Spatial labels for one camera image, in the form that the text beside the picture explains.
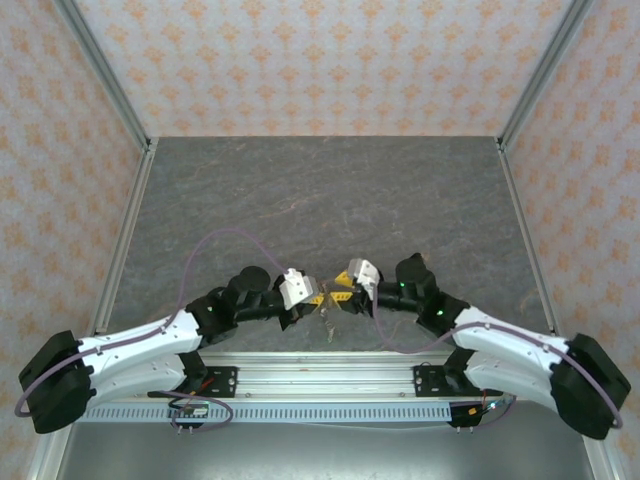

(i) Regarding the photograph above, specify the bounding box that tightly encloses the metal keyring plate with rings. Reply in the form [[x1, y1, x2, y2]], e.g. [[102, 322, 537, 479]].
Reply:
[[317, 282, 341, 346]]

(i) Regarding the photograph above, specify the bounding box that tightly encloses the small circuit board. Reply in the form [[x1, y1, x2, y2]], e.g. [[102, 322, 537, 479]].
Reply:
[[167, 399, 210, 419], [467, 399, 516, 417]]

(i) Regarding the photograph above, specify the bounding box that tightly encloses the grey metal sheet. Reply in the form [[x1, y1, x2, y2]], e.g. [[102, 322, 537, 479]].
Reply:
[[54, 422, 601, 480]]

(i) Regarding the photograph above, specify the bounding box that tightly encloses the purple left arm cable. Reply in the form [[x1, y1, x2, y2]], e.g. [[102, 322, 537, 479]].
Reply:
[[14, 228, 291, 434]]

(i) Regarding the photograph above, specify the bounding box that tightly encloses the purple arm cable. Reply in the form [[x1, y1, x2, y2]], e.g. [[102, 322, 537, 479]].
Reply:
[[14, 228, 291, 434], [369, 294, 625, 431]]

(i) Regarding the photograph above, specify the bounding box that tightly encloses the wide aluminium frame rail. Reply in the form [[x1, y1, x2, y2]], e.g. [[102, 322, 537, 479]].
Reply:
[[53, 351, 600, 401]]

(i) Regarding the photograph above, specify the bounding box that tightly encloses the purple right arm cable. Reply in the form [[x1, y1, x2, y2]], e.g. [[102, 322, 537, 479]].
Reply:
[[369, 294, 625, 431]]

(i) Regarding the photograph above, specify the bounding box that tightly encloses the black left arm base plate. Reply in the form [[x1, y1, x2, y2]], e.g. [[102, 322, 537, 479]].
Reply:
[[147, 366, 239, 399]]

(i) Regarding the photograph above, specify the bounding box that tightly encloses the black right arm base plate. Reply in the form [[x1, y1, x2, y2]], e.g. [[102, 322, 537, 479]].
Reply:
[[413, 364, 501, 399]]

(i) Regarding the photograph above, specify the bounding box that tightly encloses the slotted grey cable duct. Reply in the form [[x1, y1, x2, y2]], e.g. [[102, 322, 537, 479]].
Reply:
[[73, 403, 454, 424]]

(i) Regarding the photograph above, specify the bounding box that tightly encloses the aluminium side rail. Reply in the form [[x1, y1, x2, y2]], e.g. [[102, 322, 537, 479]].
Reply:
[[496, 138, 571, 361], [79, 138, 160, 361]]

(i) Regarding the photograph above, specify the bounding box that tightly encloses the aluminium frame post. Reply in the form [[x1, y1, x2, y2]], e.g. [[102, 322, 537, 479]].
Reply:
[[53, 0, 154, 151], [497, 0, 596, 151]]

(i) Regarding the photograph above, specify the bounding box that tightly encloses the short aluminium frame leg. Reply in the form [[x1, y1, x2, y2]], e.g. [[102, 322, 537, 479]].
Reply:
[[574, 399, 626, 480], [27, 429, 76, 480]]

